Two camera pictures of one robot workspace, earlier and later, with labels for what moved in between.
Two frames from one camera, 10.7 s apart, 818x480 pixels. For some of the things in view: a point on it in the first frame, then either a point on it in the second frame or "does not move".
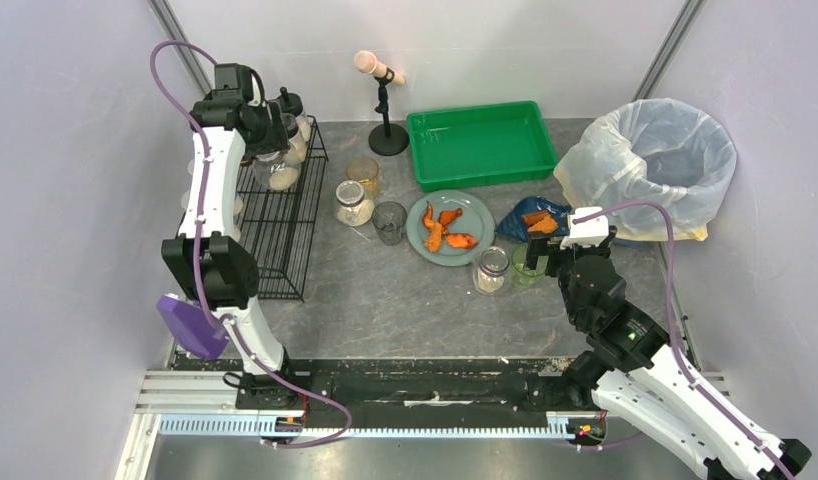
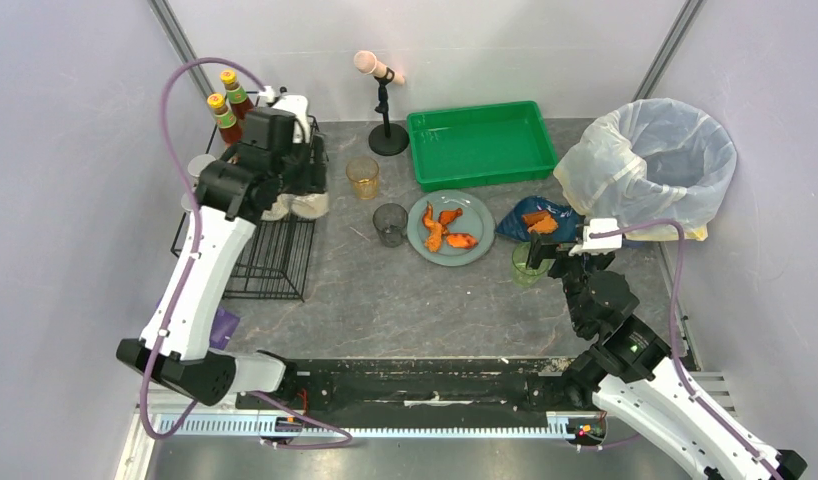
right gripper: (554, 255) does not move
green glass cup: (520, 275) does not move
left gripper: (272, 132) to (306, 176)
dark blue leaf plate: (513, 224) does not move
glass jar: (492, 271) to (310, 205)
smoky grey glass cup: (389, 219) does not move
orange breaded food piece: (547, 225) does not move
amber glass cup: (365, 170) does not move
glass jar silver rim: (352, 208) to (278, 209)
